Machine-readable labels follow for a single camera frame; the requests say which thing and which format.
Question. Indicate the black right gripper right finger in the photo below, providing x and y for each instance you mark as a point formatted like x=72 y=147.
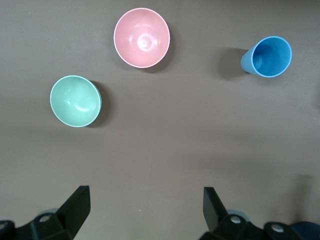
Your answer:
x=220 y=222

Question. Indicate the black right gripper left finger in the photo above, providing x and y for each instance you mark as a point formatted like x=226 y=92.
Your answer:
x=62 y=222

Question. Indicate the green bowl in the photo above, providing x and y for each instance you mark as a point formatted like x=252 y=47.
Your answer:
x=75 y=100

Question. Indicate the pink bowl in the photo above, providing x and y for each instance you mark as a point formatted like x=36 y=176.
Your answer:
x=141 y=37

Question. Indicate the blue ribbed cup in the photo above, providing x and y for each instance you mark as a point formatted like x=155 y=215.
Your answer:
x=271 y=56

